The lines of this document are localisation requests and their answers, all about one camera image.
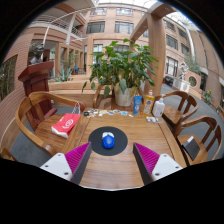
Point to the small white wipes packet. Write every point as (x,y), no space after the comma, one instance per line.
(151,119)

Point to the dark bust statue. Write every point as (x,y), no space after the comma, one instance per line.
(35,55)

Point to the small potted flowering plant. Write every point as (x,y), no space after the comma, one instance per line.
(208,96)

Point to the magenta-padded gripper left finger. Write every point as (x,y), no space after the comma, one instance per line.
(57,165)

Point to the wooden armchair holding black notebook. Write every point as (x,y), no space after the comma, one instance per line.
(200,120)

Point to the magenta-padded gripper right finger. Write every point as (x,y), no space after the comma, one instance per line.
(165,165)

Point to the yellow detergent bottle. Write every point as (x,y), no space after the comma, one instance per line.
(148,104)

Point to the white pump bottle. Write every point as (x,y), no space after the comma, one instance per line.
(158,108)

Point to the spiky green agave plant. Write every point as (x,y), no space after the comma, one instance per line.
(63,75)

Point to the blue square sticker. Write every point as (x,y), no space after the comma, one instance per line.
(124,113)

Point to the wooden chair beside plant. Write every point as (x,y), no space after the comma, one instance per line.
(97,98)

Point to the white air conditioner unit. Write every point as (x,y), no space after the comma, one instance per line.
(180,85)

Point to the red paper bag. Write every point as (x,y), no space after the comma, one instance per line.
(66,124)

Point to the blue squeeze tube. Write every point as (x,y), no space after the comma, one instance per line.
(137,105)

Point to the black car key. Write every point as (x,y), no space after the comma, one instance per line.
(86,113)

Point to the black round mouse pad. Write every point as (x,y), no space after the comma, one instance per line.
(95,141)

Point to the large green plant, white pot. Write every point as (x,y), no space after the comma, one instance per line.
(123,66)

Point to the blue and white computer mouse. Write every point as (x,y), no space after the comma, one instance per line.
(108,140)

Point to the wooden chair with slatted back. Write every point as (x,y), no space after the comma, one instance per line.
(5,155)

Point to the dark red wooden podium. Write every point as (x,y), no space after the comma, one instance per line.
(36,78)

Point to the empty wooden armchair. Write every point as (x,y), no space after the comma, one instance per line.
(173,115)

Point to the wooden armchair holding red bag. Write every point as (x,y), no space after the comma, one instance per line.
(33,98)

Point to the black notebook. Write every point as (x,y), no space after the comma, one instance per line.
(191,147)

